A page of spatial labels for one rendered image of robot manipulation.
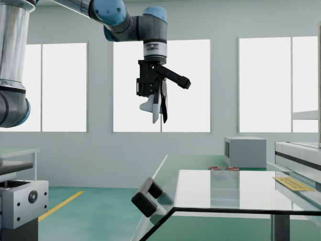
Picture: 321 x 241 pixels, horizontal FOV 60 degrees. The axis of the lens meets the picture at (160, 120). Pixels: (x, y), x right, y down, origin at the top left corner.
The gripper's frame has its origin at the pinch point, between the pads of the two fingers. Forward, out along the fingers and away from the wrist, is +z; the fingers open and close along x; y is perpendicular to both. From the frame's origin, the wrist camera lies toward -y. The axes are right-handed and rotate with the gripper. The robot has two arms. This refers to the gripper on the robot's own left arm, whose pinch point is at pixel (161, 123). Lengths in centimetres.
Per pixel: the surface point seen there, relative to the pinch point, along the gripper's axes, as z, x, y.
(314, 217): 13, 40, -31
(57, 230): 115, -183, 157
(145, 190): 9.3, 45.6, -8.0
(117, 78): -80, -383, 168
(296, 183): 8.8, 38.7, -29.3
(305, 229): 40, -32, -49
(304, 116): -3, -44, -52
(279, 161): 7.6, 23.4, -29.7
